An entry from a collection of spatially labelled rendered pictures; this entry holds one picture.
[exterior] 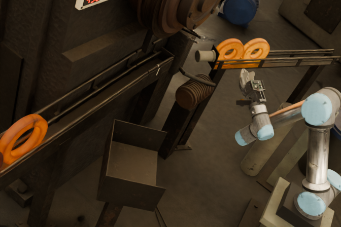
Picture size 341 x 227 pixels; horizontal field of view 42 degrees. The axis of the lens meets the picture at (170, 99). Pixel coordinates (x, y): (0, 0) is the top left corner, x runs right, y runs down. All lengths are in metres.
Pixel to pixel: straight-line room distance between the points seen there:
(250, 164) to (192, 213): 0.52
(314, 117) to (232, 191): 0.93
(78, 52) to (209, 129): 1.46
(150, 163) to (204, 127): 1.23
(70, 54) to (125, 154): 0.42
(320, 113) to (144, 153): 0.71
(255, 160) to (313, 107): 0.91
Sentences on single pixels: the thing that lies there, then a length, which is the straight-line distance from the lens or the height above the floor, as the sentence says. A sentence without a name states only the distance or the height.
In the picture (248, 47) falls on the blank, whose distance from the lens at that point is 2.32.
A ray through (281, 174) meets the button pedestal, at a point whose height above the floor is 0.13.
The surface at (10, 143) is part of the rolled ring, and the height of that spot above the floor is 0.73.
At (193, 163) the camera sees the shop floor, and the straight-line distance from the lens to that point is 2.65.
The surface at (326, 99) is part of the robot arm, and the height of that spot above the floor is 0.96.
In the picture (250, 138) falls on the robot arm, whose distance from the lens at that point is 2.09.
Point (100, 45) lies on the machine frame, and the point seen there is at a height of 0.87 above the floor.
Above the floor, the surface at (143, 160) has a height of 0.60.
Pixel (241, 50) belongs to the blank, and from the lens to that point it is 2.31.
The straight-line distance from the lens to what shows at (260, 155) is 2.66.
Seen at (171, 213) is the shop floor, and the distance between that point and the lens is 2.38.
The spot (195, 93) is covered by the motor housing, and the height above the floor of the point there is 0.52.
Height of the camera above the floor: 1.85
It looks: 38 degrees down
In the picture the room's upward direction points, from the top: 25 degrees clockwise
